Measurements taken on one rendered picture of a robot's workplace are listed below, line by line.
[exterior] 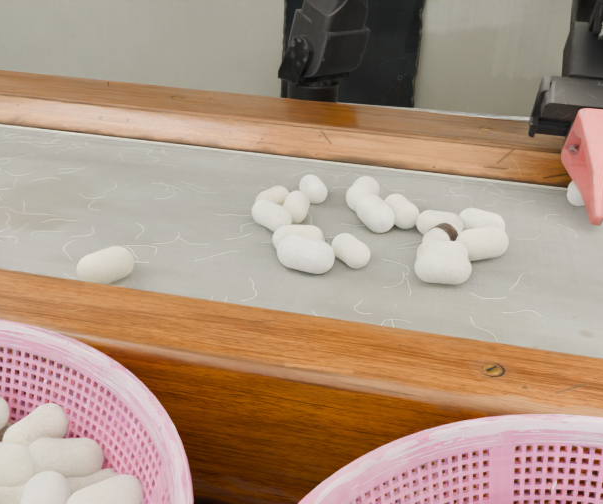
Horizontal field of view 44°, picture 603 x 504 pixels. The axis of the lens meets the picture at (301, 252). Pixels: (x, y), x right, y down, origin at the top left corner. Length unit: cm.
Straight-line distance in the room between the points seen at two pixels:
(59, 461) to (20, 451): 2
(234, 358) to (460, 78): 226
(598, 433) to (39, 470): 23
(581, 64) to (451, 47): 195
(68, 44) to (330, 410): 251
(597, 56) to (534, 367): 31
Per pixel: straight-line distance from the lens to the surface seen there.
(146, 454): 31
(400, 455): 29
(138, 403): 32
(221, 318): 37
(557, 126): 64
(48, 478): 32
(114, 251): 46
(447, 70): 256
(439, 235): 50
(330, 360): 34
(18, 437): 35
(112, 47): 273
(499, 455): 32
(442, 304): 45
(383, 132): 68
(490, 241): 50
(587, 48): 61
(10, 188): 62
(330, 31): 87
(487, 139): 69
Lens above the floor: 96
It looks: 26 degrees down
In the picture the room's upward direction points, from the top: 3 degrees clockwise
